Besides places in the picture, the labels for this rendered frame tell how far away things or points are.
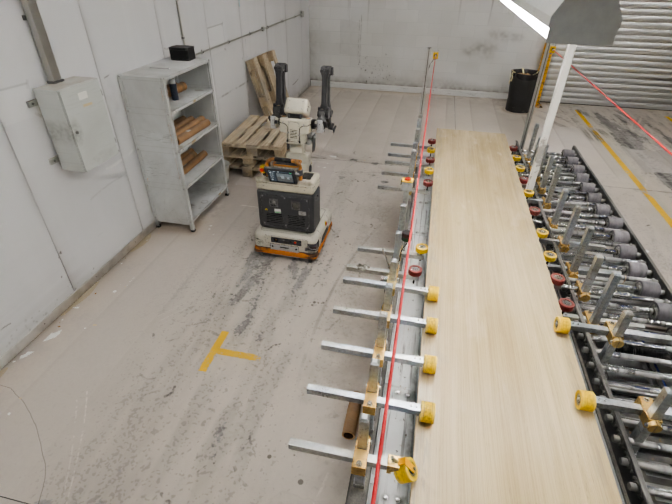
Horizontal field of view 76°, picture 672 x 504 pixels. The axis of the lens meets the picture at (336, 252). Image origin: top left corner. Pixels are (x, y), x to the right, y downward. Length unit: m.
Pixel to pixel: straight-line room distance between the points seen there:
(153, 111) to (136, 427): 2.67
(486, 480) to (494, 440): 0.17
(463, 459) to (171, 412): 1.94
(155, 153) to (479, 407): 3.65
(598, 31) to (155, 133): 3.92
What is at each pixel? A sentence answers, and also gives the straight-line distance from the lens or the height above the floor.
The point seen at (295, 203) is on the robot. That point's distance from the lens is 3.90.
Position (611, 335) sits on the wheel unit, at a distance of 2.45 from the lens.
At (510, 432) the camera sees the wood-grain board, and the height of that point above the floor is 0.90.
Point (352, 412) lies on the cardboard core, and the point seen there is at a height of 0.08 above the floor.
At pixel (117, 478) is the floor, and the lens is 2.99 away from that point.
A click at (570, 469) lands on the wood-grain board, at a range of 1.95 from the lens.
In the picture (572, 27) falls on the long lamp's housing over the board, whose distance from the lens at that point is 0.98.
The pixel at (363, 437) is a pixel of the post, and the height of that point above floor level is 1.04.
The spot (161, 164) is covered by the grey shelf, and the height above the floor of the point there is 0.75.
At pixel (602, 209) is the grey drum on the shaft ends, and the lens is 3.94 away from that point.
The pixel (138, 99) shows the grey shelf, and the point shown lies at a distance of 4.42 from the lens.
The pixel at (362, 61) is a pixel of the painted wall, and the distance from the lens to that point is 10.11.
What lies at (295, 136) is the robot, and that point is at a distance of 4.01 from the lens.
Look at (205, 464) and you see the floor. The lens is 2.87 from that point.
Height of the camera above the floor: 2.43
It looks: 35 degrees down
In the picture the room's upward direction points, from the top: 1 degrees clockwise
